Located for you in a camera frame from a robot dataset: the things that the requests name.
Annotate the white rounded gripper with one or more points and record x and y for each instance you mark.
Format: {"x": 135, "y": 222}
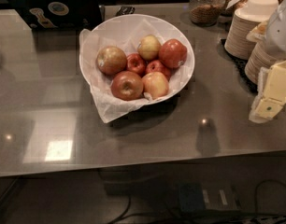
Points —
{"x": 280, "y": 33}

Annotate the large red right apple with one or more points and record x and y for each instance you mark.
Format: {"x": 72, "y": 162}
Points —
{"x": 173, "y": 53}

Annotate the small red apple right centre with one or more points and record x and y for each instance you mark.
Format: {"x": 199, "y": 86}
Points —
{"x": 157, "y": 66}

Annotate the small red apple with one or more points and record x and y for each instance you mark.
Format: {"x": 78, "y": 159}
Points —
{"x": 157, "y": 66}
{"x": 136, "y": 64}

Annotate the front yellow-pink apple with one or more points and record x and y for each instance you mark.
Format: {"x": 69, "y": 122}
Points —
{"x": 155, "y": 85}

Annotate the yellow-green back apple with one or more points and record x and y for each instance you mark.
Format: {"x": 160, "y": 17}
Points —
{"x": 149, "y": 47}

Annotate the front red-brown apple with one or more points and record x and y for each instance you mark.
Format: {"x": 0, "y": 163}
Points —
{"x": 127, "y": 86}

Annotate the white bowl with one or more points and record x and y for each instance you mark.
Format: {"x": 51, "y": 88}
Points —
{"x": 135, "y": 34}

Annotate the large left yellow-red apple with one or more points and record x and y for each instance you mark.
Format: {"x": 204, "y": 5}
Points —
{"x": 111, "y": 60}

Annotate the front stack paper bowls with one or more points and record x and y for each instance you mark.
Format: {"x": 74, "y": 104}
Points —
{"x": 259, "y": 58}

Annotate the stack paper bowls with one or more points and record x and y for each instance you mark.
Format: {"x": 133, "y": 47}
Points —
{"x": 244, "y": 20}
{"x": 259, "y": 58}

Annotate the black tray mat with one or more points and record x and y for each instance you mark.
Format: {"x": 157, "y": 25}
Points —
{"x": 240, "y": 65}

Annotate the back stack paper bowls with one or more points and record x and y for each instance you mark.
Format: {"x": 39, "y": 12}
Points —
{"x": 244, "y": 20}

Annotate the glass jar with cereal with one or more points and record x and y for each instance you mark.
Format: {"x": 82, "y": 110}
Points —
{"x": 205, "y": 12}

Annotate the white paper liner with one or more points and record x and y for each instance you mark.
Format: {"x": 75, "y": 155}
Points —
{"x": 111, "y": 108}

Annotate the small dark foil packet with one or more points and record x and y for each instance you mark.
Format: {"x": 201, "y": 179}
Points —
{"x": 125, "y": 10}

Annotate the dark box under table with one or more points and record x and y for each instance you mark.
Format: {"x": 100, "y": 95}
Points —
{"x": 205, "y": 196}

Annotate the black laptop with stickers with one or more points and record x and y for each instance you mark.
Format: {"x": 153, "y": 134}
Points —
{"x": 58, "y": 14}

